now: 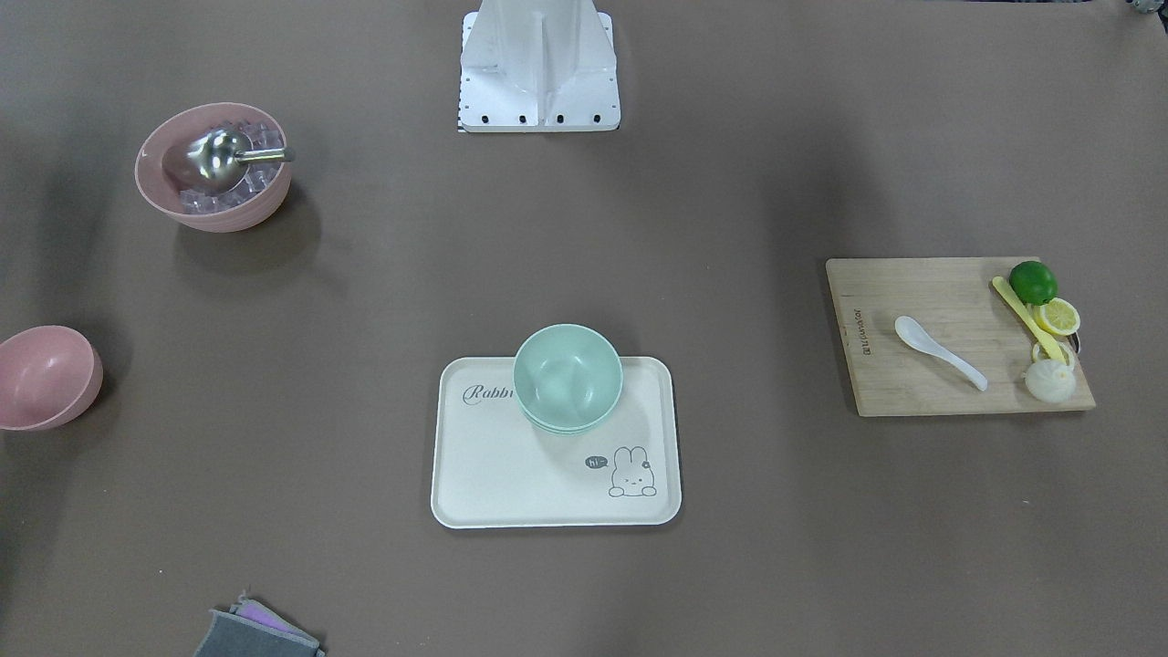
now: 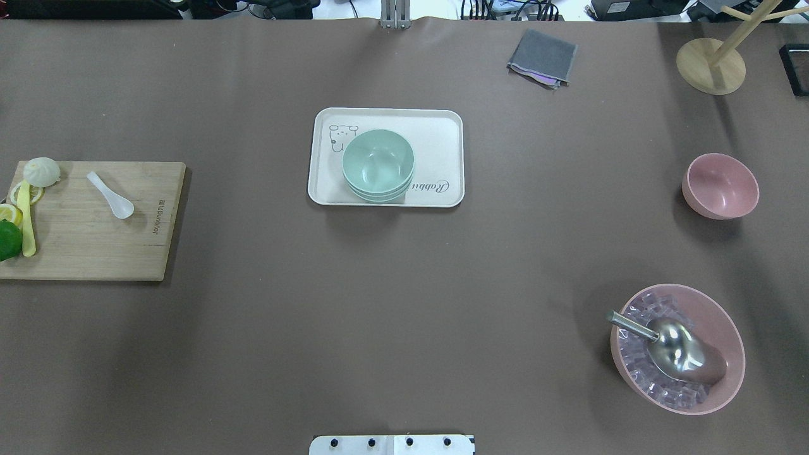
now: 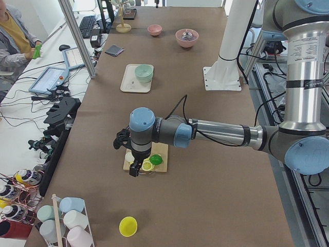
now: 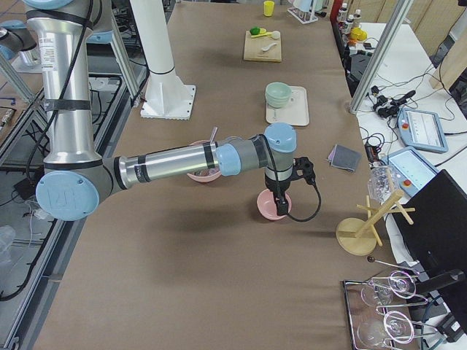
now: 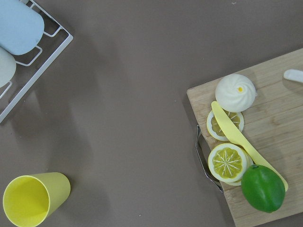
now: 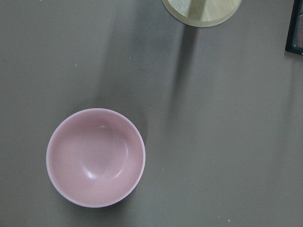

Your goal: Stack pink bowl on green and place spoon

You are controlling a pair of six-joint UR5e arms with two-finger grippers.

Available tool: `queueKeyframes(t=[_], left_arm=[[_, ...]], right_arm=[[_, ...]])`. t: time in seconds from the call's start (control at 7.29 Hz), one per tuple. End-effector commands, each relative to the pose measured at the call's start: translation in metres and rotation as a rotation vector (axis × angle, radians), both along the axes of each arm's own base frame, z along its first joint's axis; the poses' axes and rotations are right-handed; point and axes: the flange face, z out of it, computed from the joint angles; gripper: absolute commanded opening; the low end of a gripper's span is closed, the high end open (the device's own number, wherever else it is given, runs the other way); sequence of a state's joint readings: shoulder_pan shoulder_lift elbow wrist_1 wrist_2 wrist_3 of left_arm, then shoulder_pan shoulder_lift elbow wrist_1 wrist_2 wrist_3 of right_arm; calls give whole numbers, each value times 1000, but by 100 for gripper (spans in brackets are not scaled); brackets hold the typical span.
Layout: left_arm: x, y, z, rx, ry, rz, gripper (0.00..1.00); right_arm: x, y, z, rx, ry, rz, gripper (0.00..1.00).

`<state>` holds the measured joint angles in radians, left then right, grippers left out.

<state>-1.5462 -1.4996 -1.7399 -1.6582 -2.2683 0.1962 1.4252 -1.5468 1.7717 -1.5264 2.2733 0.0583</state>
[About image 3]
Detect black keyboard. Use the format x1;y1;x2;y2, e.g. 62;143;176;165
79;15;96;39

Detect blue teach pendant far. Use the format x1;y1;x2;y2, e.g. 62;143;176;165
62;47;85;70

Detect blue teach pendant near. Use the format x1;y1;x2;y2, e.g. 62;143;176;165
28;66;69;95

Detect green lime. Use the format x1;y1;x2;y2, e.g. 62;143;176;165
149;154;163;166

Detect cream rabbit tray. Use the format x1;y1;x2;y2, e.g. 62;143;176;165
120;64;152;93

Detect yellow paint bottle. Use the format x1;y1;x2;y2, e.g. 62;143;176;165
16;169;42;186

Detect seated person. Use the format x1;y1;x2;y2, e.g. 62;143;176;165
0;2;43;78

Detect metal ice scoop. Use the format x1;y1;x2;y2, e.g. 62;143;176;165
181;31;194;41

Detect aluminium frame post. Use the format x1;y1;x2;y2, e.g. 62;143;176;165
58;0;96;79

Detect black tool holder stand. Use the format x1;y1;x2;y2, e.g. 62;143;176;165
28;97;81;197

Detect black computer mouse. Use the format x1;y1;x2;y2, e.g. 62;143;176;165
59;44;70;51

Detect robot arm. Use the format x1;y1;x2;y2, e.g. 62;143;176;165
127;1;328;177

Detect wooden mug tree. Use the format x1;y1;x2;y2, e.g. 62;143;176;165
110;0;131;33

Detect white cup rack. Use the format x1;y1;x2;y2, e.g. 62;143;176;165
37;194;95;246

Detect copper wire bottle rack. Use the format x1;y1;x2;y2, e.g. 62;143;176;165
1;169;44;225

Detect white plastic cup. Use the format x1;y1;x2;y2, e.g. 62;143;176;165
63;210;88;229

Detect grey plastic cup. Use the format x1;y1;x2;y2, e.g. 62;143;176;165
39;220;58;243

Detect large pink ice bowl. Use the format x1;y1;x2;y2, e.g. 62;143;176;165
175;28;199;48

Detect blue teach pendant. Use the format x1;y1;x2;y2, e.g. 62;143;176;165
28;66;69;95
62;47;85;70

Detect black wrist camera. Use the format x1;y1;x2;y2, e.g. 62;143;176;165
113;129;132;150

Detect lemon slice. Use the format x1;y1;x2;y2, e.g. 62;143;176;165
141;160;154;171

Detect blue plastic cup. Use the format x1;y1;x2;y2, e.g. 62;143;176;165
59;197;84;213

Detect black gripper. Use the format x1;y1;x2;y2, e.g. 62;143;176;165
129;149;150;177

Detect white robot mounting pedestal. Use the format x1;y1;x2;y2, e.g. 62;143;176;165
203;0;258;91

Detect green plastic cup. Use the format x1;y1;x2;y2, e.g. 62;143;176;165
36;205;55;222

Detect small pink bowl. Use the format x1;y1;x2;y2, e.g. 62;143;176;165
147;24;162;37

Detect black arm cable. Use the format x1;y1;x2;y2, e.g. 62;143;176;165
164;94;247;147

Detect pink plastic cup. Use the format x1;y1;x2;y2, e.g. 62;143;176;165
67;226;93;247

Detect yellow plastic cup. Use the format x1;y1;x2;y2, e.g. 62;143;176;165
119;216;138;237

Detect grey folded cloth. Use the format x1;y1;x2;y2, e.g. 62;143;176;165
105;44;124;57

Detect stacked green bowls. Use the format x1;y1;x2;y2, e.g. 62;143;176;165
134;64;154;83

